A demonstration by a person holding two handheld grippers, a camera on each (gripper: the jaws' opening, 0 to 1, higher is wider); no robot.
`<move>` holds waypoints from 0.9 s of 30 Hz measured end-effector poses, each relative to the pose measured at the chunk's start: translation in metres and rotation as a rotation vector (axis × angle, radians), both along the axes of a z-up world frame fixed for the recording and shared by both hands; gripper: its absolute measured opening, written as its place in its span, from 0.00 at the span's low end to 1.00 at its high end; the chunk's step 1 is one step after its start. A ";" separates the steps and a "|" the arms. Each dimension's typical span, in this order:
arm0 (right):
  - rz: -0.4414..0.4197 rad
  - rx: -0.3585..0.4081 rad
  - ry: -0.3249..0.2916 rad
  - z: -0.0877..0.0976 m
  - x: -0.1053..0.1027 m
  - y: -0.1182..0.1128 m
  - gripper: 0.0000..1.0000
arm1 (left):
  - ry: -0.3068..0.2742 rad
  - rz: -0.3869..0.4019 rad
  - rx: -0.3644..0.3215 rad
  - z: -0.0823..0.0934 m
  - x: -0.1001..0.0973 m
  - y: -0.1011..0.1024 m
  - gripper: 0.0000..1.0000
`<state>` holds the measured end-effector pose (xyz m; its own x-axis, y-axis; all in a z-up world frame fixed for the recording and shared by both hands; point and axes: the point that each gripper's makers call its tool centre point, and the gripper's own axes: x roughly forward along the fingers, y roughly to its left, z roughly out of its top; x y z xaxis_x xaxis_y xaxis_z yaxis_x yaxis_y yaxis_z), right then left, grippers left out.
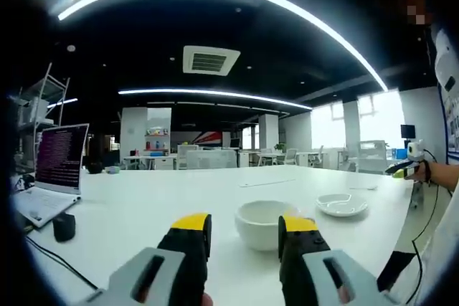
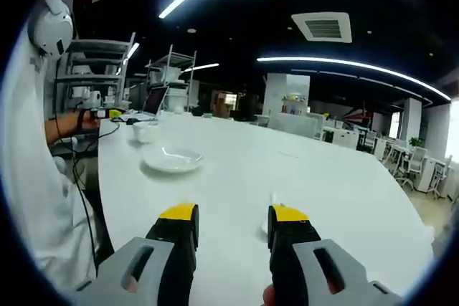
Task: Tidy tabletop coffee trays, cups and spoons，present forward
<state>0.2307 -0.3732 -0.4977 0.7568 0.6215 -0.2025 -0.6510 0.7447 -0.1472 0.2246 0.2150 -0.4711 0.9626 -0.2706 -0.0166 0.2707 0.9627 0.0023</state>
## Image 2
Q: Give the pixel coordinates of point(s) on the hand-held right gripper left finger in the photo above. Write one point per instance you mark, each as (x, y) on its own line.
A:
(154, 270)

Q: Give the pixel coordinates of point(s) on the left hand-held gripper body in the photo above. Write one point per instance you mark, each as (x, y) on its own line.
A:
(94, 102)

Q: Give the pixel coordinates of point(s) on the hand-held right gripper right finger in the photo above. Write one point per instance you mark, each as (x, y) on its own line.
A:
(297, 266)

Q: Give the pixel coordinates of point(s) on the white coffee cup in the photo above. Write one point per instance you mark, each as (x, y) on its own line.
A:
(143, 133)

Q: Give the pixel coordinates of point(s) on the white spoon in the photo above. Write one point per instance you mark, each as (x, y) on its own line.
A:
(273, 200)

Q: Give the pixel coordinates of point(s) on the white coffee tray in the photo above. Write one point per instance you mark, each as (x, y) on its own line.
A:
(172, 162)

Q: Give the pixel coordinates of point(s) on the white tabletop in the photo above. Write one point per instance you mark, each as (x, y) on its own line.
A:
(251, 177)

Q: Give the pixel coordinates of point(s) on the person's left hand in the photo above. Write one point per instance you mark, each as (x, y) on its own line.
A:
(89, 123)

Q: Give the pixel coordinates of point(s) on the person's right hand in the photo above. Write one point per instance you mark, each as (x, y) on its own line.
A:
(269, 297)

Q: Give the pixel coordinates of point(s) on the black computer mouse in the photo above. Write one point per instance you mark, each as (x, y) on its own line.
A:
(132, 120)

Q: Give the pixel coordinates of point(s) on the large grey metal shelf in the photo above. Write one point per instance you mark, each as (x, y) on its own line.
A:
(97, 69)

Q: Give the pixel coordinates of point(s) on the open laptop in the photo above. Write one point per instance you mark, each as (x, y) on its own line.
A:
(154, 101)

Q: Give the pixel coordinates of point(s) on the small grey metal shelf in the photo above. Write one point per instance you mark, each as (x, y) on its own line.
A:
(175, 73)

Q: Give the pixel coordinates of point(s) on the white chest-worn device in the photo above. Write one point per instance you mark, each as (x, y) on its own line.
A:
(52, 30)

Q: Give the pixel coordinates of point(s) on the person in white shirt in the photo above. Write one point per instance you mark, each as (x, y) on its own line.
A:
(32, 177)

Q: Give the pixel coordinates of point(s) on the white office chair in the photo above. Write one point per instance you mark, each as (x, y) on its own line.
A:
(412, 166)

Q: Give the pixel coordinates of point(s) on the white pillar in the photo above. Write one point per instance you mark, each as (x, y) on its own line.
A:
(287, 94)

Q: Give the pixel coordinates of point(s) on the green potted plant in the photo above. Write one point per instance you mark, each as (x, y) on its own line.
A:
(416, 141)

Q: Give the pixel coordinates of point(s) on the long curved ceiling light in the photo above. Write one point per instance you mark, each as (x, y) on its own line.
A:
(358, 66)

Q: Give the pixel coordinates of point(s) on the ceiling air conditioner vent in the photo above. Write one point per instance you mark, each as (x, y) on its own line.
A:
(322, 27)

